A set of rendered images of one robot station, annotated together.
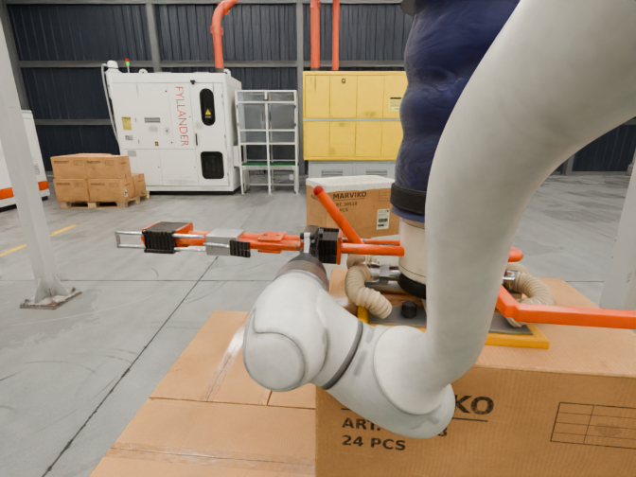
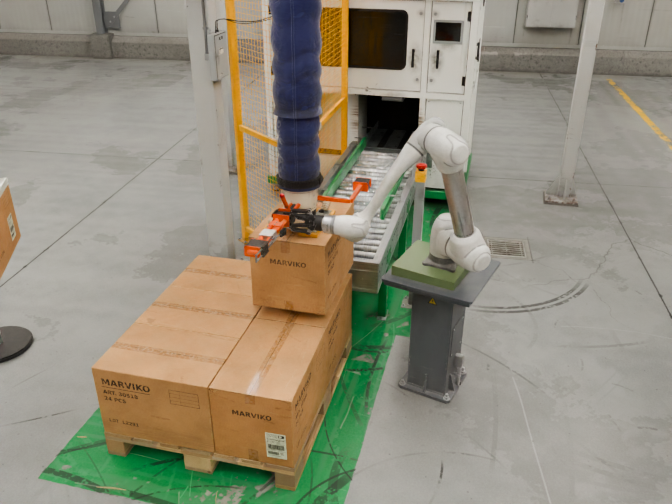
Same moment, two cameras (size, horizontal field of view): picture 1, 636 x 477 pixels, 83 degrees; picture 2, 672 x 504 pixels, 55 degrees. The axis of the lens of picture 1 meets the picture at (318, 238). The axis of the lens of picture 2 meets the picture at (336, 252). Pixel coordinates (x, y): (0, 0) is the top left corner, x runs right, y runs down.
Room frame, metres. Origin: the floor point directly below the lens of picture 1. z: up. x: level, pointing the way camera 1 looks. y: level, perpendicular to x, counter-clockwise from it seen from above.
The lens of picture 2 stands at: (0.05, 2.78, 2.44)
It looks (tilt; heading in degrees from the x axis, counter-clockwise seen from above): 27 degrees down; 279
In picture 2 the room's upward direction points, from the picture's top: straight up
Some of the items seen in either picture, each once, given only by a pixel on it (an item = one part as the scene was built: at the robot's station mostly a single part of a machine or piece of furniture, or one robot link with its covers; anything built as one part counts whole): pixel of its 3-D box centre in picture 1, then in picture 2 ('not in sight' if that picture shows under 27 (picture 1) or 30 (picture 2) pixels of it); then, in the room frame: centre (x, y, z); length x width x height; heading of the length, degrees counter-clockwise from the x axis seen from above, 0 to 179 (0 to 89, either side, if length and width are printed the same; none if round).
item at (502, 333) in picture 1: (445, 317); (317, 219); (0.62, -0.25, 1.04); 0.34 x 0.10 x 0.05; 84
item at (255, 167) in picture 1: (271, 177); not in sight; (8.17, 1.06, 0.32); 1.25 x 0.52 x 0.63; 90
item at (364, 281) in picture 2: not in sight; (322, 275); (0.67, -0.67, 0.48); 0.70 x 0.03 x 0.15; 175
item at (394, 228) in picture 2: not in sight; (404, 204); (0.24, -1.80, 0.50); 2.31 x 0.05 x 0.19; 85
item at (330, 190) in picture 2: not in sight; (340, 169); (0.80, -2.21, 0.60); 1.60 x 0.10 x 0.09; 85
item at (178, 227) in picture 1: (168, 236); (255, 247); (0.79, 0.34, 1.16); 0.08 x 0.07 x 0.05; 84
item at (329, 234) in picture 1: (322, 244); (283, 217); (0.74, -0.01, 1.15); 0.10 x 0.08 x 0.06; 174
